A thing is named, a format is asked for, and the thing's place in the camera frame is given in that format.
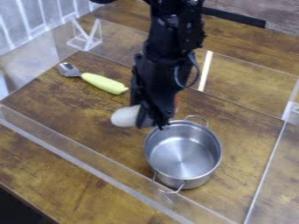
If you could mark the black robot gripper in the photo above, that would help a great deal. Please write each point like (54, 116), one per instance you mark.
(158, 78)

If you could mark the silver metal pot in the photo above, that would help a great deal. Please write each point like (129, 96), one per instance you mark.
(182, 153)

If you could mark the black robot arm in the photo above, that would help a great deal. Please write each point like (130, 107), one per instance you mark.
(176, 30)

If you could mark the clear acrylic front barrier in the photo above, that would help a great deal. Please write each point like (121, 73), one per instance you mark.
(126, 180)

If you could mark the clear acrylic barrier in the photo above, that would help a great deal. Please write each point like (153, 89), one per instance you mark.
(126, 180)
(275, 204)

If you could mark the black strip on table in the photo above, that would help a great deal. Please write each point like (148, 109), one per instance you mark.
(245, 20)

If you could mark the clear acrylic right barrier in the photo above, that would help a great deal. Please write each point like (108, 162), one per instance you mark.
(275, 204)

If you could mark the spoon with yellow handle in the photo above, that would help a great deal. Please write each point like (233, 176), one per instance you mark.
(98, 81)

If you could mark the clear acrylic triangle bracket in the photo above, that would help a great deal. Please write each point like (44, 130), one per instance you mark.
(84, 41)

